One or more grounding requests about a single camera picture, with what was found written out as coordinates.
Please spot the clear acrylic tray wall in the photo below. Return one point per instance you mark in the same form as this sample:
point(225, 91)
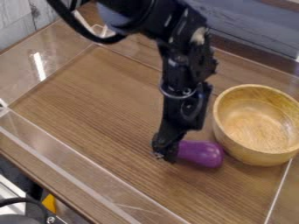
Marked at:
point(87, 187)

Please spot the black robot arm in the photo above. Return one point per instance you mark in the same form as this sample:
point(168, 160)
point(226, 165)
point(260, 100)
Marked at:
point(181, 32)

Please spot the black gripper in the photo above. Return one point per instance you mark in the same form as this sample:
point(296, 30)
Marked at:
point(184, 115)

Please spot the clear acrylic corner bracket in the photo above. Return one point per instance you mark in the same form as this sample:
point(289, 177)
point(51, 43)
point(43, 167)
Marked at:
point(97, 33)

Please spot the yellow label on device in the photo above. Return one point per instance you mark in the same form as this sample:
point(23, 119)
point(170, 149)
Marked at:
point(49, 201)

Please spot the purple toy eggplant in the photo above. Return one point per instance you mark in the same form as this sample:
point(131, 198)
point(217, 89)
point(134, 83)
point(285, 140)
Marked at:
point(202, 153)

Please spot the brown wooden bowl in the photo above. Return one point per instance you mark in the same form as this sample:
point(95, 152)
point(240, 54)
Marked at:
point(256, 123)

